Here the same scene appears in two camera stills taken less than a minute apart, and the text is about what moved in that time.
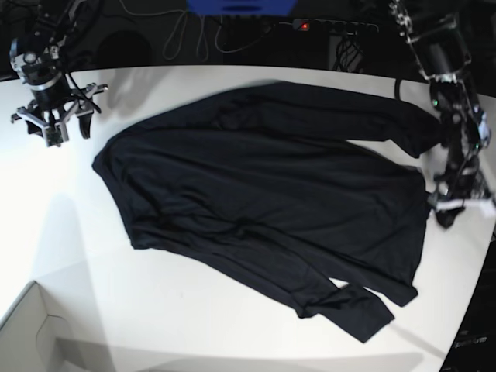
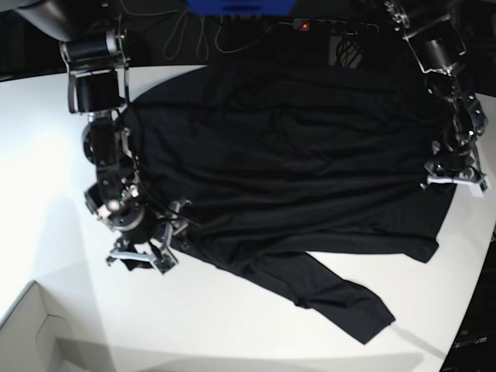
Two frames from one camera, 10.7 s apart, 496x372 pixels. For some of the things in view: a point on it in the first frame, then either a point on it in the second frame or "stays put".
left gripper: [51, 109] to [149, 243]
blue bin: [240, 8] stays put
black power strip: [333, 26] stays put
